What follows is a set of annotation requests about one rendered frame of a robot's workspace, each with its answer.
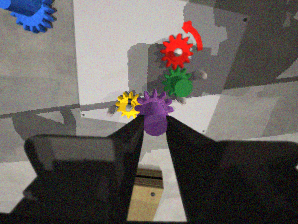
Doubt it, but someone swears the red gear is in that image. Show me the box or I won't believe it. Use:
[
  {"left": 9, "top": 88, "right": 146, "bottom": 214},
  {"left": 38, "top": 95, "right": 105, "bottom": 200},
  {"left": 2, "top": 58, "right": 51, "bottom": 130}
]
[{"left": 160, "top": 34, "right": 193, "bottom": 70}]

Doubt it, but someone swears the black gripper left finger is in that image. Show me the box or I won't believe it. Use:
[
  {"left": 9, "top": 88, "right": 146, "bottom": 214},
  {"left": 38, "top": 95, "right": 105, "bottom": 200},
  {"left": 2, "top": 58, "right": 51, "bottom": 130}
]
[{"left": 23, "top": 115, "right": 144, "bottom": 221}]

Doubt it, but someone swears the blue gear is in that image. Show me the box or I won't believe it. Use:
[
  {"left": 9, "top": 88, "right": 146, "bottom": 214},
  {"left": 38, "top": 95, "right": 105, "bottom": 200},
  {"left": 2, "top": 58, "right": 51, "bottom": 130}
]
[{"left": 0, "top": 0, "right": 55, "bottom": 33}]

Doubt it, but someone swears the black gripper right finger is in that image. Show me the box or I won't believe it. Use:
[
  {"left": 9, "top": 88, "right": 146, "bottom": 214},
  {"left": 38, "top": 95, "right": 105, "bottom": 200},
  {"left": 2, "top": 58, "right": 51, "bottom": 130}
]
[{"left": 166, "top": 116, "right": 298, "bottom": 222}]

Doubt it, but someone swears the red curved arrow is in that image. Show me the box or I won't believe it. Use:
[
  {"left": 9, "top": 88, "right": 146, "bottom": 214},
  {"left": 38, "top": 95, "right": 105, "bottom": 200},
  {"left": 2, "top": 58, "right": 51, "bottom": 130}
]
[{"left": 182, "top": 21, "right": 203, "bottom": 50}]

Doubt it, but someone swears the yellow gear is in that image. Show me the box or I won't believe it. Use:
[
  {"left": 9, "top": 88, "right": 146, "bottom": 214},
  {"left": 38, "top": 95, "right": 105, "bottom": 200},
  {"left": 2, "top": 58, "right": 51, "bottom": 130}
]
[{"left": 115, "top": 91, "right": 140, "bottom": 119}]

